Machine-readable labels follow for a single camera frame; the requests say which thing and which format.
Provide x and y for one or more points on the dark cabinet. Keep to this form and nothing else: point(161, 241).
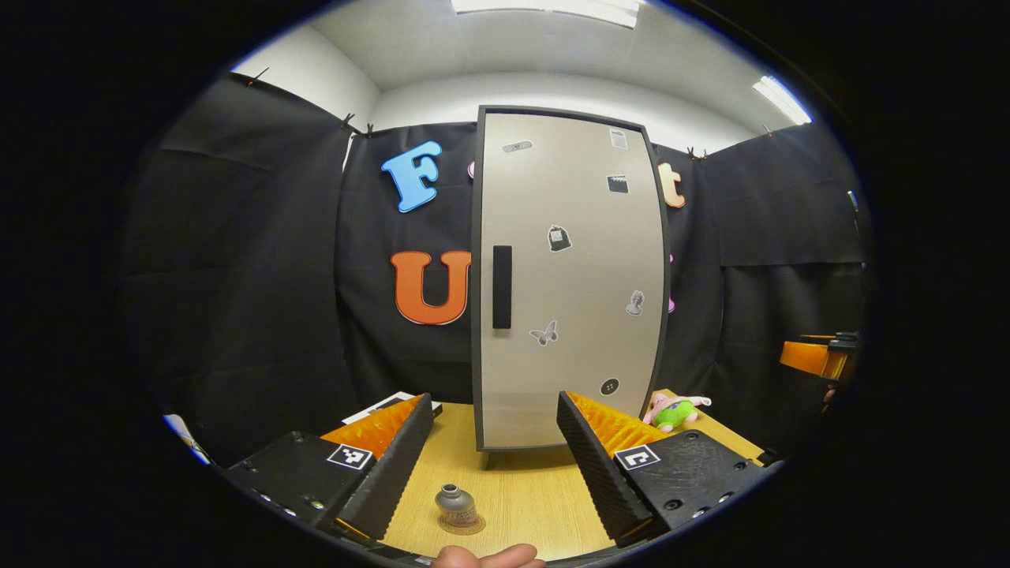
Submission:
point(476, 331)

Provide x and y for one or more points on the white photo cover book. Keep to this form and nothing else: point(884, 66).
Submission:
point(379, 408)

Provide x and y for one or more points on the small grey bottle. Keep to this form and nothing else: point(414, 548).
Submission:
point(455, 505)

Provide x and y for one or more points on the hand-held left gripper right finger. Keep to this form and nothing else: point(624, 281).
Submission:
point(600, 473)

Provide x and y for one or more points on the black backdrop cloth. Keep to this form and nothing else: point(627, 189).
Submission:
point(237, 276)

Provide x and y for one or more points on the long ceiling light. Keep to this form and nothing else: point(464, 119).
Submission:
point(552, 8)

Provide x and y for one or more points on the pink and green plush toy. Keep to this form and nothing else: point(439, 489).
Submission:
point(675, 412)

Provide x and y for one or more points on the beige cabinet door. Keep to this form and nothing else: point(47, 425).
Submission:
point(584, 276)

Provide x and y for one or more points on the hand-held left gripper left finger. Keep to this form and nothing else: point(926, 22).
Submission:
point(394, 473)

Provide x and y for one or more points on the small ceiling light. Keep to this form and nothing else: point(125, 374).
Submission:
point(781, 99)

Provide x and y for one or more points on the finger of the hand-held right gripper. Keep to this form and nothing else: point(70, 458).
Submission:
point(843, 342)

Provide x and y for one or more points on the round brown coaster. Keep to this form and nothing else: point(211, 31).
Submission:
point(472, 528)

